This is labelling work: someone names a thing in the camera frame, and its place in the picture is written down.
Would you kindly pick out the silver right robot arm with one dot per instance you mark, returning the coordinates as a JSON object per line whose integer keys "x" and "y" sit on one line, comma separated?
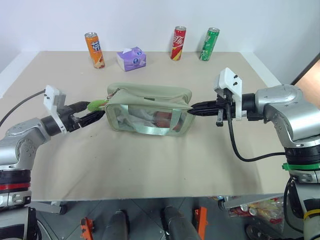
{"x": 287, "y": 110}

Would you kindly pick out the purple tissue pack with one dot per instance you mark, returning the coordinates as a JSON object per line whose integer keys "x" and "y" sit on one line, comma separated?
{"x": 132, "y": 60}

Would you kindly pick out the orange soda can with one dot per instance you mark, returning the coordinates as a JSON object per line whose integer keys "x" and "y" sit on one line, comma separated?
{"x": 97, "y": 51}

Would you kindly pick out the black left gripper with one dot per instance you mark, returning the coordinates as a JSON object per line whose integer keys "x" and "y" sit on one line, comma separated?
{"x": 70, "y": 117}

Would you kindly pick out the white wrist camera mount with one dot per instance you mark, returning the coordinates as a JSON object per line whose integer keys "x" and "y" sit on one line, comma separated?
{"x": 51, "y": 97}
{"x": 230, "y": 77}

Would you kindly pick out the dark rounded shape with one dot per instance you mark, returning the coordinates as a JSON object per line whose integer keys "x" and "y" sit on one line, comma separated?
{"x": 177, "y": 223}
{"x": 117, "y": 226}

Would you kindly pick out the orange clamp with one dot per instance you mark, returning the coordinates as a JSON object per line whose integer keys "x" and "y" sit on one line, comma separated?
{"x": 86, "y": 228}
{"x": 202, "y": 222}

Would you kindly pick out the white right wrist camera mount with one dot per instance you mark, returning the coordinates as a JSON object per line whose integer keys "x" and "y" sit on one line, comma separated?
{"x": 230, "y": 77}

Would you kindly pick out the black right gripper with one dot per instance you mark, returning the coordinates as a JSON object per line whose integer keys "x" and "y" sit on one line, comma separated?
{"x": 225, "y": 107}

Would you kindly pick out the box of snacks and cans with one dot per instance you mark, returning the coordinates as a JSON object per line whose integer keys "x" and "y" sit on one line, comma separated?
{"x": 257, "y": 208}

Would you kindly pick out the red cola can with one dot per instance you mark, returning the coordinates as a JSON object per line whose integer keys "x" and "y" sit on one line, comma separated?
{"x": 178, "y": 43}

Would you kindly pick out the brown panel with black edge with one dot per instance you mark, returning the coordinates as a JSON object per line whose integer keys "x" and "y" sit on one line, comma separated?
{"x": 308, "y": 72}

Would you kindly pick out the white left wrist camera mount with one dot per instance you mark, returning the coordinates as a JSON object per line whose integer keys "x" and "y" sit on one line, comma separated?
{"x": 51, "y": 97}

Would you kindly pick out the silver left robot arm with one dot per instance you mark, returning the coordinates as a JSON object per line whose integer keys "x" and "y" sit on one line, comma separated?
{"x": 22, "y": 135}

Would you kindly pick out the green pouch with clear window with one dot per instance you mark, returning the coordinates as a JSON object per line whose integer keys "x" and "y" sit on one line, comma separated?
{"x": 150, "y": 97}

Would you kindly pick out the beige table mat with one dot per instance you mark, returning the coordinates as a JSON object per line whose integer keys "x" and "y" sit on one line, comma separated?
{"x": 150, "y": 165}

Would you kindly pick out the green soda can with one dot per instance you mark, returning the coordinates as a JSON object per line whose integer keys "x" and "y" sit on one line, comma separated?
{"x": 208, "y": 45}

